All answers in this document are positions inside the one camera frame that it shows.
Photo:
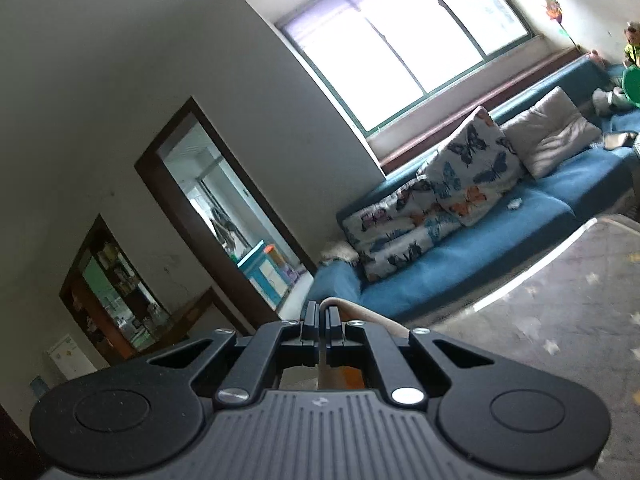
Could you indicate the dark wooden sideboard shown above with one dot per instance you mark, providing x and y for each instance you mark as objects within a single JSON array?
[{"x": 185, "y": 320}]

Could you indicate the beige towel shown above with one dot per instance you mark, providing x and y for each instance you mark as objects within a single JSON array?
[{"x": 340, "y": 252}]

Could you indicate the green plastic basin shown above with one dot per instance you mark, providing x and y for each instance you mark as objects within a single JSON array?
[{"x": 632, "y": 85}]

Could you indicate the cream sweater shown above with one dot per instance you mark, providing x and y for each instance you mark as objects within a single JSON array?
[{"x": 367, "y": 314}]

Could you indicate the butterfly print pillows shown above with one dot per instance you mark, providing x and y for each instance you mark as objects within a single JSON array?
[{"x": 395, "y": 240}]

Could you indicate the hanging grey garment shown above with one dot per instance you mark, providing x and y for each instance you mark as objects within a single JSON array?
[{"x": 222, "y": 230}]

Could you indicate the dark wooden shelf cabinet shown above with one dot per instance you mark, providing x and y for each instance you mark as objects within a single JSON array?
[{"x": 70, "y": 290}]

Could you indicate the green framed window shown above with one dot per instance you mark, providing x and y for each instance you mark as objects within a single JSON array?
[{"x": 400, "y": 35}]

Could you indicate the white refrigerator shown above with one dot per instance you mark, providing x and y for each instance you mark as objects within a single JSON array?
[{"x": 70, "y": 360}]

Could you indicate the blue and white toy cabinet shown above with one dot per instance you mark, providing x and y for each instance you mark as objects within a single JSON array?
[{"x": 265, "y": 275}]

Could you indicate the beige pillow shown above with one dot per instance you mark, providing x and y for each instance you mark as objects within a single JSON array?
[{"x": 550, "y": 130}]

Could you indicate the plush toy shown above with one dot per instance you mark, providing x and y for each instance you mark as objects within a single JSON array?
[{"x": 632, "y": 40}]

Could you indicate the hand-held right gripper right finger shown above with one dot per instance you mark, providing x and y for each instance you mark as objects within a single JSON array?
[{"x": 332, "y": 330}]

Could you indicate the colourful pinwheel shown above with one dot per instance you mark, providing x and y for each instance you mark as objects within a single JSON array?
[{"x": 552, "y": 7}]

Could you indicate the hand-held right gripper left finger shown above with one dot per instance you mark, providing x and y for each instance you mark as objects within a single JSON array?
[{"x": 311, "y": 325}]

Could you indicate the blue sofa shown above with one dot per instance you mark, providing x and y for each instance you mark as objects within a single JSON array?
[{"x": 500, "y": 250}]

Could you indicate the small white paper scrap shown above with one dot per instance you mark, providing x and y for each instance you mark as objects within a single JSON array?
[{"x": 515, "y": 204}]

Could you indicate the grey cloth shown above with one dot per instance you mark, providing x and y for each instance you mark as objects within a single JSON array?
[{"x": 605, "y": 100}]

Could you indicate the dark wooden door frame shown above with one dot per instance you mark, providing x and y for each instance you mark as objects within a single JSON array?
[{"x": 177, "y": 210}]

